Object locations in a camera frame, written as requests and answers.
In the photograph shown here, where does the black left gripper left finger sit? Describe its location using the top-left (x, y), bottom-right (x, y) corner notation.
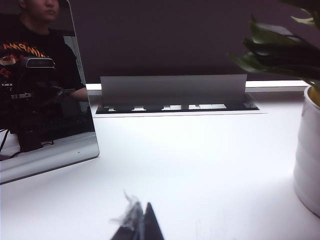
top-left (109, 201), bottom-right (145, 240)

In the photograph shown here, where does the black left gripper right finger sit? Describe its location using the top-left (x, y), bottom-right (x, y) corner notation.
top-left (144, 201), bottom-right (165, 240)

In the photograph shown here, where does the green leafy artificial plant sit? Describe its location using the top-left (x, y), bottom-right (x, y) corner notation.
top-left (227, 0), bottom-right (320, 89)

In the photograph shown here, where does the silver framed tablet screen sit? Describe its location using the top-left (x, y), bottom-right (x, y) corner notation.
top-left (0, 0), bottom-right (100, 186)

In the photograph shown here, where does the white ribbed plastic pot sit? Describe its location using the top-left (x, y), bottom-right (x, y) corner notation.
top-left (292, 84), bottom-right (320, 218)

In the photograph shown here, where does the dark purple desk partition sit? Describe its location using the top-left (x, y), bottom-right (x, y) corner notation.
top-left (67, 0), bottom-right (320, 85)

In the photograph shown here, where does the grey cable box flap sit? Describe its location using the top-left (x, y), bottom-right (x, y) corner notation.
top-left (100, 74), bottom-right (248, 108)

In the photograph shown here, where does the black recessed cable tray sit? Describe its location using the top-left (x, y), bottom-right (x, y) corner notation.
top-left (95, 93), bottom-right (261, 115)

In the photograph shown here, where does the white partition base rail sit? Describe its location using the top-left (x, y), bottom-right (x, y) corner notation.
top-left (85, 79), bottom-right (311, 97)

